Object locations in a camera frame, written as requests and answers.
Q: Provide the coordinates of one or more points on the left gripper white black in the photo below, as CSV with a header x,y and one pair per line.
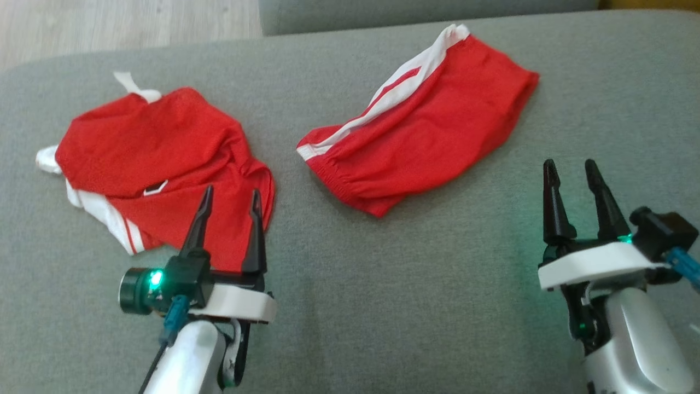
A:
x,y
240,306

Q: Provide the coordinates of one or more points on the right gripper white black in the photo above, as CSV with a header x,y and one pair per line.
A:
x,y
590,265

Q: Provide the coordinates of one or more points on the red basketball jersey white trim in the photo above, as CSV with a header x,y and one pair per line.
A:
x,y
153,142

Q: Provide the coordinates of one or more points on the red shorts white stripe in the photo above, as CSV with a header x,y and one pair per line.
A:
x,y
426,137

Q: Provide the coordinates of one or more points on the right robot arm silver white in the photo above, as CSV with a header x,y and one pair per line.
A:
x,y
640,339

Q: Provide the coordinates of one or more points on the left robot arm silver white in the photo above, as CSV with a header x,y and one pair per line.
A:
x,y
188,361

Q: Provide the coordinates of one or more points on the grey fabric ottoman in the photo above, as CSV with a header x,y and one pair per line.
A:
x,y
383,284

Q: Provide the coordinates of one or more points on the large grey sofa seat cushion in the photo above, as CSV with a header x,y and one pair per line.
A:
x,y
426,13

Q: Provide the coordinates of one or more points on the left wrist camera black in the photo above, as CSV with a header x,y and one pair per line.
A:
x,y
175,279

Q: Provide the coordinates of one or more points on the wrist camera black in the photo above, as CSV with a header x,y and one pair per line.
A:
x,y
175,279
664,230

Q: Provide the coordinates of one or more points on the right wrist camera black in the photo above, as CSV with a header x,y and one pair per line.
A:
x,y
664,230

